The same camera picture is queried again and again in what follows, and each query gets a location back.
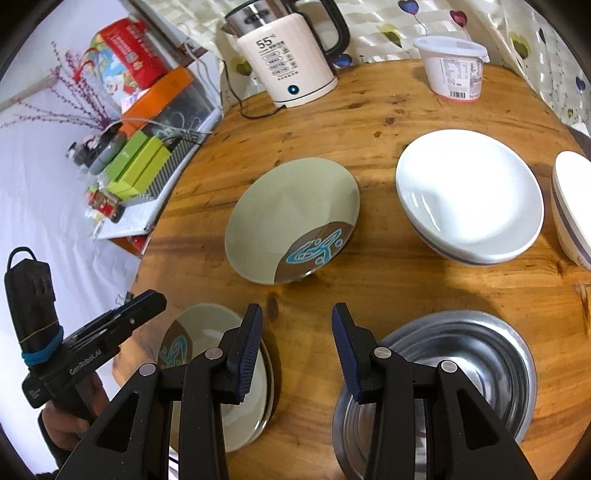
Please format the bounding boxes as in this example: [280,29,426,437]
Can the pink blossom branches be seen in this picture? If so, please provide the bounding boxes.
[0,51,114,136]

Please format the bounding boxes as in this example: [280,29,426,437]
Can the green box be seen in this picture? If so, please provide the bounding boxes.
[104,130,172,200]

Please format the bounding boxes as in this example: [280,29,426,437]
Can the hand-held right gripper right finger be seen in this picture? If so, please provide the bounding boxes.
[331,302,539,480]

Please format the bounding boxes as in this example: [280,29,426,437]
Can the white electric kettle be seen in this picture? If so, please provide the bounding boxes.
[221,0,350,109]

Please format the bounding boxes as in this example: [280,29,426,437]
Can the orange box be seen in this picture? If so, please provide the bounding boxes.
[121,67,195,125]

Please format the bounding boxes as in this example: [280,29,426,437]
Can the clear plastic container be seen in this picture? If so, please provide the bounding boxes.
[139,83,223,136]

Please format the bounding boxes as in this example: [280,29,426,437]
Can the green plate with brown pattern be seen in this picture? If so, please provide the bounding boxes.
[157,302,275,454]

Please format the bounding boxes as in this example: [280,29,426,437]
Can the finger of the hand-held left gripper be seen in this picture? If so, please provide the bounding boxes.
[65,290,167,358]

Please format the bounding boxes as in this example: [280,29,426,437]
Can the striped box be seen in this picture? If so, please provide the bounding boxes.
[124,134,200,207]

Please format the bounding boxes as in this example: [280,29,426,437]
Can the heart-print curtain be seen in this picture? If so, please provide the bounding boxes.
[217,0,591,134]

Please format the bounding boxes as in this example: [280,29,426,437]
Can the white plastic tub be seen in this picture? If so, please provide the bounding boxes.
[412,36,489,101]

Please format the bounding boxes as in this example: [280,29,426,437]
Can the white cable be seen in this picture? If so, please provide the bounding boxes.
[182,25,223,95]

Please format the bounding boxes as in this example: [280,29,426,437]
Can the red printed box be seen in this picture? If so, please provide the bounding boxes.
[85,18,170,93]

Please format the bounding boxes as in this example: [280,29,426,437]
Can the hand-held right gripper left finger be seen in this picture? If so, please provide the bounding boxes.
[55,302,264,480]

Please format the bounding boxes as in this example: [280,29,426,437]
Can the white plate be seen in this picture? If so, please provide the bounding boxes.
[396,129,544,266]
[225,158,361,283]

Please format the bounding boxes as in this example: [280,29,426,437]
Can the person's left hand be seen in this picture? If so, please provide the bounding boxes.
[46,371,105,450]

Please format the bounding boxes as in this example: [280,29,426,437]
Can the stainless steel bowl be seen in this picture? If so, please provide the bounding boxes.
[332,310,539,480]

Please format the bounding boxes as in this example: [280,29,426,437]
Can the white bowl with blue stripe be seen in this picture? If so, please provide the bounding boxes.
[551,151,591,271]

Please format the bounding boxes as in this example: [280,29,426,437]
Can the black kettle cable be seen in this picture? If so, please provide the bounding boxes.
[225,60,283,120]

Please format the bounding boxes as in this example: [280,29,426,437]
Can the person's left forearm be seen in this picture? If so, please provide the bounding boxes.
[37,408,81,480]

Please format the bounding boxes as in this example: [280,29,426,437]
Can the grey bottle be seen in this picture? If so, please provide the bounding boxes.
[89,133,126,175]

